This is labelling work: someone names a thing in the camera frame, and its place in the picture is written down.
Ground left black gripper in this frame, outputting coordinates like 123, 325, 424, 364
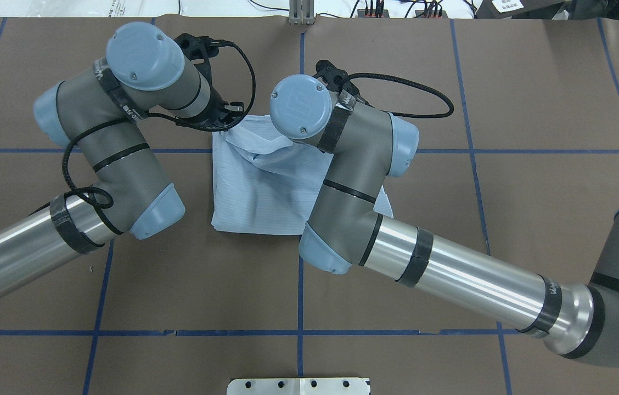
200, 100, 246, 132

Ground light blue button shirt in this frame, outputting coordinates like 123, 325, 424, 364
211, 114, 395, 235

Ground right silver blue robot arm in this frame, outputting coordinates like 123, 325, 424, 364
269, 74, 619, 367

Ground orange black electronics box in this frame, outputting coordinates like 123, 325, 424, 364
414, 1, 443, 19
357, 1, 389, 19

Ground brown table mat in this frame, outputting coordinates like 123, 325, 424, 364
0, 15, 619, 394

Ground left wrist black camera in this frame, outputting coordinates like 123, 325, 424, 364
174, 33, 223, 61

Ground wrist black camera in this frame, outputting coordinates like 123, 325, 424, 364
313, 59, 348, 93
174, 33, 223, 61

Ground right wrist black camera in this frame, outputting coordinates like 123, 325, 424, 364
313, 59, 348, 93

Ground aluminium frame post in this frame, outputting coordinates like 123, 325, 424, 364
289, 0, 316, 26

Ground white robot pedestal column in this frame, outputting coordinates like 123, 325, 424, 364
226, 377, 372, 394

